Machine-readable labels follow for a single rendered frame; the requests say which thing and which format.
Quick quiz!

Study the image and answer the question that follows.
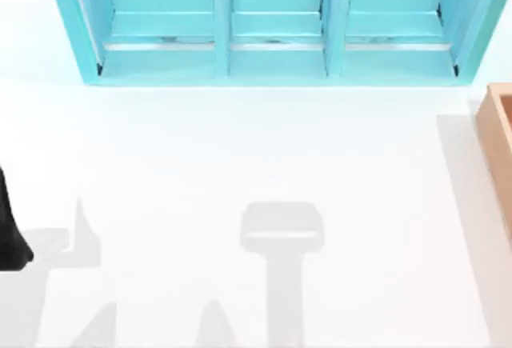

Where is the light blue rack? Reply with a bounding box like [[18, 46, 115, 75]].
[[44, 0, 512, 88]]

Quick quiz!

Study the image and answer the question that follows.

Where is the salmon-coloured shallow box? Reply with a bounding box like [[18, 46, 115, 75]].
[[475, 82, 512, 224]]

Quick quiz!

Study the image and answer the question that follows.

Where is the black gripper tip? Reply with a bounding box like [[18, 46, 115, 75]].
[[0, 167, 34, 273]]

